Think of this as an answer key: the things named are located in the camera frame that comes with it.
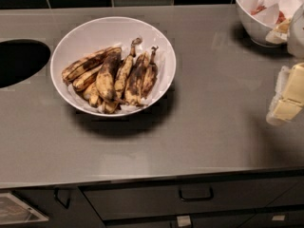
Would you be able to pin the blackened banana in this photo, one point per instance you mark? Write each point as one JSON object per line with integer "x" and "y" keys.
{"x": 132, "y": 93}
{"x": 150, "y": 76}

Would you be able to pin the small lower left banana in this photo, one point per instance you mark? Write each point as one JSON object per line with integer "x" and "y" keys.
{"x": 92, "y": 96}

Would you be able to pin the black cabinet door handle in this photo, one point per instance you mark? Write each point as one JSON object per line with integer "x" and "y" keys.
{"x": 60, "y": 199}

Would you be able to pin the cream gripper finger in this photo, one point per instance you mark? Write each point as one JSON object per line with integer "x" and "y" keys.
{"x": 279, "y": 34}
{"x": 289, "y": 95}

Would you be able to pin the large white banana bowl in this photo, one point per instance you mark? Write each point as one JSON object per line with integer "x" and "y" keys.
{"x": 112, "y": 32}

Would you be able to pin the rightmost blackened banana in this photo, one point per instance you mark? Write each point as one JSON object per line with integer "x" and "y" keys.
{"x": 150, "y": 76}

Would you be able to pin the open dishwasher door edge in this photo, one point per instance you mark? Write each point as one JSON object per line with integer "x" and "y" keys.
{"x": 14, "y": 210}

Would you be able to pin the spotted banana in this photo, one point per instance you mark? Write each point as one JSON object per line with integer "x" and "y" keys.
{"x": 86, "y": 63}
{"x": 86, "y": 79}

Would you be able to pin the crumpled white paper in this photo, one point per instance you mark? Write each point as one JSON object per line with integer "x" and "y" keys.
{"x": 273, "y": 12}

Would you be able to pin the black drawer handle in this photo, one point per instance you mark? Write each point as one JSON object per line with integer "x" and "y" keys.
{"x": 191, "y": 195}

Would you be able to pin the lower dark drawer front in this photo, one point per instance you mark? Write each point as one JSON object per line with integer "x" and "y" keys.
{"x": 286, "y": 219}

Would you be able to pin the dark round sink opening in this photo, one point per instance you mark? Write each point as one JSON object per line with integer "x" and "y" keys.
{"x": 20, "y": 59}

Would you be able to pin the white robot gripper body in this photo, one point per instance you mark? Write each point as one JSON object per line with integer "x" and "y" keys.
{"x": 296, "y": 35}

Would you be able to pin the long stemmed centre banana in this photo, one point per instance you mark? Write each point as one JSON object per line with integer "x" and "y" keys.
{"x": 121, "y": 77}

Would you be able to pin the dark banana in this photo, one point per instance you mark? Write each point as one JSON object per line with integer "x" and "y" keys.
{"x": 106, "y": 76}

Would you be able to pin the white bowl with papers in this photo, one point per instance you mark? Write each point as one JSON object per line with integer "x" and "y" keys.
{"x": 256, "y": 30}

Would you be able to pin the blackened right centre banana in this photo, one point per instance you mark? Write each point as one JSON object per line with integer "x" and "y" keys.
{"x": 132, "y": 93}

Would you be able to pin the top left spotted banana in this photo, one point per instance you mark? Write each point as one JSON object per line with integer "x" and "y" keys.
{"x": 86, "y": 63}

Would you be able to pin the dark drawer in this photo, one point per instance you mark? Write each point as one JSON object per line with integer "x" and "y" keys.
{"x": 115, "y": 202}
{"x": 286, "y": 219}

